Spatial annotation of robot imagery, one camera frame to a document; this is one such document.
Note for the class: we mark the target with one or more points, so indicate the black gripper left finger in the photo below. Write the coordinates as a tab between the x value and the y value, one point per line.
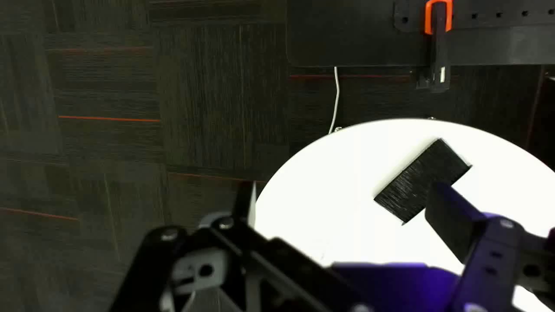
191	270

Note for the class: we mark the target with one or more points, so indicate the orange hook clip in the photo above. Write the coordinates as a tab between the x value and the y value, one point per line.
429	14

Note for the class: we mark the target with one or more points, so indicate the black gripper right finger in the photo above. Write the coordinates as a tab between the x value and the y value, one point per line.
491	253

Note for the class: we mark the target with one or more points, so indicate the black clamp with metal jaw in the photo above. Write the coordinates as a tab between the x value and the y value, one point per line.
437	69

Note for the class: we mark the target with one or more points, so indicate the black perforated rail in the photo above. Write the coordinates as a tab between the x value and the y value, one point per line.
508	23

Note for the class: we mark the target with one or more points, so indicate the black bristly eraser block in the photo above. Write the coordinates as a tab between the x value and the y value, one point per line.
416	175

